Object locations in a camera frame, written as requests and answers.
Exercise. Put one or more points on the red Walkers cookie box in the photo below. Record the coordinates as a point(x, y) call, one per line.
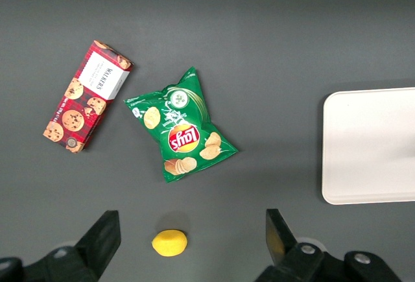
point(87, 97)

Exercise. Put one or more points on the yellow lemon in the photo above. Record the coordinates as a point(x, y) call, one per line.
point(169, 243)

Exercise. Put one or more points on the beige plastic tray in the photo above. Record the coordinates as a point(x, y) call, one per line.
point(369, 146)

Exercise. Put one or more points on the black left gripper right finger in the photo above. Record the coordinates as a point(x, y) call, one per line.
point(285, 246)

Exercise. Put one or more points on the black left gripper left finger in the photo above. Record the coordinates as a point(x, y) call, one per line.
point(100, 243)

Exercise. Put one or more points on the green Lay's chips bag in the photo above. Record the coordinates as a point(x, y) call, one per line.
point(181, 126)

